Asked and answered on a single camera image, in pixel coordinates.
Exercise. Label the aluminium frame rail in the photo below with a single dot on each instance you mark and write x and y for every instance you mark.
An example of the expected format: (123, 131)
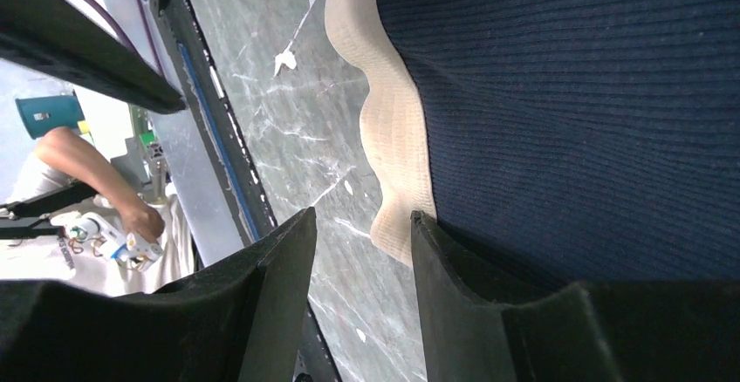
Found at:
(196, 168)

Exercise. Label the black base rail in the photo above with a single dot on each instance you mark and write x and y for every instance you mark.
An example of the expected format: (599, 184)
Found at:
(218, 114)

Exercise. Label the person in white shirt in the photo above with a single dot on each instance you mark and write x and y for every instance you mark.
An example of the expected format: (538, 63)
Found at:
(62, 157)

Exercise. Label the navy underwear beige waistband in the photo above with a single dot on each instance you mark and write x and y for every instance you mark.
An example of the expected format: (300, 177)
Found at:
(565, 140)

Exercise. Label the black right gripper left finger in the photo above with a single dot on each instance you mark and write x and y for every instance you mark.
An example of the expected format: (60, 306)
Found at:
(237, 320)

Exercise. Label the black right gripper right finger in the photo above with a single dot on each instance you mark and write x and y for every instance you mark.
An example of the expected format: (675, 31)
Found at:
(479, 323)

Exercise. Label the teal cup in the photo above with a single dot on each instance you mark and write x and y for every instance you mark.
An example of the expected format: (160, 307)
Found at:
(42, 114)

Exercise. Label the white handheld controller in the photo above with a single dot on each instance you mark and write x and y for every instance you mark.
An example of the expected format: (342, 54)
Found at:
(129, 251)

